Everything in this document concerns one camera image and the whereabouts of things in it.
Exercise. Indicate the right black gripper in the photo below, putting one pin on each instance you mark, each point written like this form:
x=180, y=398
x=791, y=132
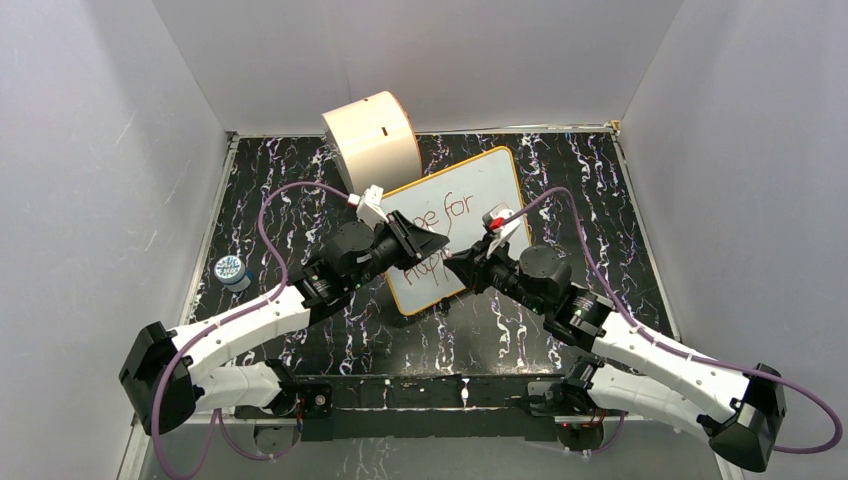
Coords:
x=472, y=265

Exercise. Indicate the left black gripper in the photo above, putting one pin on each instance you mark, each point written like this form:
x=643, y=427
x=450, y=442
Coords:
x=415, y=244

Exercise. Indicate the yellow framed whiteboard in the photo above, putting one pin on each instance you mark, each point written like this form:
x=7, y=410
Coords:
x=451, y=202

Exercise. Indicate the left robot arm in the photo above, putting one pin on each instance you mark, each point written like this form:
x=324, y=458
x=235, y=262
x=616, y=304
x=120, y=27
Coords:
x=169, y=374

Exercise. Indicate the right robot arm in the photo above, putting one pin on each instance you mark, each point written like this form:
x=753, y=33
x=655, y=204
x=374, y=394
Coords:
x=637, y=370

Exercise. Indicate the beige cylindrical container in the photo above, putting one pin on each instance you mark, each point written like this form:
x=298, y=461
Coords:
x=373, y=143

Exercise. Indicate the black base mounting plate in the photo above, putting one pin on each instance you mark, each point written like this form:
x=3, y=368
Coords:
x=536, y=407

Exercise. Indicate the blue white tape roll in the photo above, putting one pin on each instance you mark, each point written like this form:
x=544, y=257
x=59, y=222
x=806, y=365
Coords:
x=232, y=273

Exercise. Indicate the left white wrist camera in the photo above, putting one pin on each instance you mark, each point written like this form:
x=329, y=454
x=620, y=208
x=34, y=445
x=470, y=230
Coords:
x=368, y=206

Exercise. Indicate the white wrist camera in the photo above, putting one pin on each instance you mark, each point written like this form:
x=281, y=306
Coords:
x=499, y=229
x=368, y=206

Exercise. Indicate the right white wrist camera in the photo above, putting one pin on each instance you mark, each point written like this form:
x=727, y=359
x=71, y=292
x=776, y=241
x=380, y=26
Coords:
x=499, y=229

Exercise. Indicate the aluminium frame rail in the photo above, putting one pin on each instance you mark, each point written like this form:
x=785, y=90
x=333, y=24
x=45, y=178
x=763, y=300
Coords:
x=424, y=444

